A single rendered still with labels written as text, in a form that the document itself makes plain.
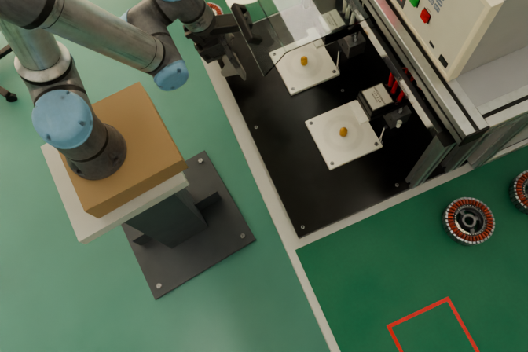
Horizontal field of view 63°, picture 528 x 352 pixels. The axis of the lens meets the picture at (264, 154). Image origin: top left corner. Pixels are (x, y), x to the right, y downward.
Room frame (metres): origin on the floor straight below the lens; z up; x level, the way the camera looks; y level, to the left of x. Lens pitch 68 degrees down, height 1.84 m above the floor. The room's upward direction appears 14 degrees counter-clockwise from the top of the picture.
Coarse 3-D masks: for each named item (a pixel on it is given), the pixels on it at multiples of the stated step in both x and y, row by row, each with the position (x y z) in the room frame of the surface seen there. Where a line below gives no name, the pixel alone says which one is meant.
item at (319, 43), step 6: (372, 18) 0.67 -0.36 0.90; (354, 24) 0.66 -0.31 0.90; (360, 24) 0.66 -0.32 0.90; (342, 30) 0.65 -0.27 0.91; (348, 30) 0.65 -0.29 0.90; (354, 30) 0.65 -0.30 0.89; (360, 30) 0.65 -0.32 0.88; (330, 36) 0.64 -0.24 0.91; (336, 36) 0.64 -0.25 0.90; (342, 36) 0.65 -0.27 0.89; (354, 36) 0.67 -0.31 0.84; (318, 42) 0.65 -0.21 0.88; (324, 42) 0.64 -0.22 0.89; (330, 42) 0.64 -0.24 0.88; (318, 48) 0.64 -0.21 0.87
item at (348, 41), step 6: (348, 36) 0.68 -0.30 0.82; (360, 36) 0.68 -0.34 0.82; (342, 42) 0.69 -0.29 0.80; (348, 42) 0.66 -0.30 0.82; (354, 42) 0.66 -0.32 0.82; (360, 42) 0.66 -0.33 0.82; (342, 48) 0.68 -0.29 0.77; (348, 48) 0.65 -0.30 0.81; (354, 48) 0.65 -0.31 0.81; (360, 48) 0.65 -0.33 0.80; (348, 54) 0.65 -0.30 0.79; (354, 54) 0.65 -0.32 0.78
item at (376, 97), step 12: (384, 84) 0.47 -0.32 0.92; (360, 96) 0.46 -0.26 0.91; (372, 96) 0.44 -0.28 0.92; (384, 96) 0.43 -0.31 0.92; (396, 96) 0.44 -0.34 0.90; (420, 96) 0.42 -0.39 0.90; (360, 108) 0.44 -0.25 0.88; (372, 108) 0.41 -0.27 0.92; (384, 108) 0.41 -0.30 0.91; (396, 108) 0.41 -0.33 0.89; (360, 120) 0.41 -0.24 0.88
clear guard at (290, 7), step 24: (240, 0) 0.71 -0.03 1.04; (264, 0) 0.67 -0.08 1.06; (288, 0) 0.65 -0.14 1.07; (312, 0) 0.64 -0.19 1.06; (336, 0) 0.62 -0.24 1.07; (360, 0) 0.60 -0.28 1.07; (264, 24) 0.61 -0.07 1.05; (288, 24) 0.59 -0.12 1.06; (312, 24) 0.57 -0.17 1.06; (336, 24) 0.56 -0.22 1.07; (264, 48) 0.57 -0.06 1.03; (288, 48) 0.53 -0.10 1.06; (264, 72) 0.52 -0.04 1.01
